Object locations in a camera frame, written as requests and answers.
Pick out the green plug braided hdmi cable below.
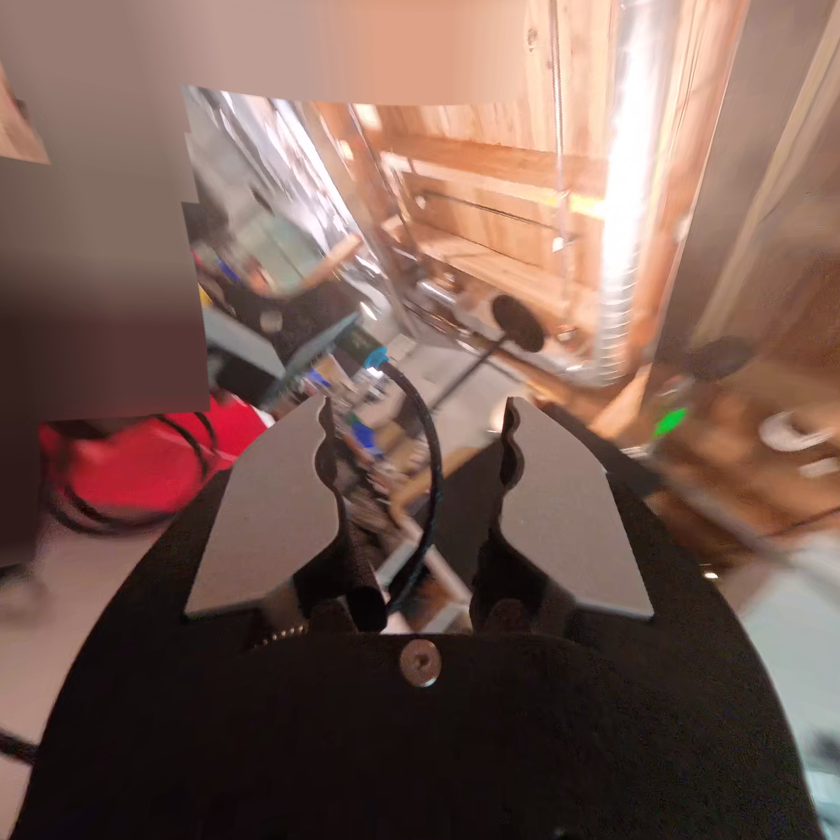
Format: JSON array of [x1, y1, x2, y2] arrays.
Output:
[[341, 325, 448, 616], [47, 412, 221, 534]]

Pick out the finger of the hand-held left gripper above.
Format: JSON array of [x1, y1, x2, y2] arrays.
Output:
[[287, 314, 363, 386], [203, 308, 287, 396]]

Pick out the silver ventilation duct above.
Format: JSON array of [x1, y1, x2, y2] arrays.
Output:
[[394, 279, 500, 349], [591, 0, 677, 389]]

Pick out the black foam microphone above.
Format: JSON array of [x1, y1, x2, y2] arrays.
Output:
[[681, 336, 757, 383]]

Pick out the red plastic bin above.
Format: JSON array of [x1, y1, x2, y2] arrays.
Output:
[[38, 399, 274, 522]]

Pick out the black disc-top stand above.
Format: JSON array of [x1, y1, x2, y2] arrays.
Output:
[[430, 294, 547, 411]]

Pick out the blue storage bin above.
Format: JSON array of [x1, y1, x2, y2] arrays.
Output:
[[350, 422, 386, 462]]

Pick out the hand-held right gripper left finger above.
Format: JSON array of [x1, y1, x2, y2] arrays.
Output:
[[184, 395, 350, 632]]

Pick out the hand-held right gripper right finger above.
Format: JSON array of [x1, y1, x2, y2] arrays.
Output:
[[497, 397, 656, 622]]

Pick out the black braided thick cable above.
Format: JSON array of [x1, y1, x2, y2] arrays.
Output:
[[223, 279, 358, 361]]

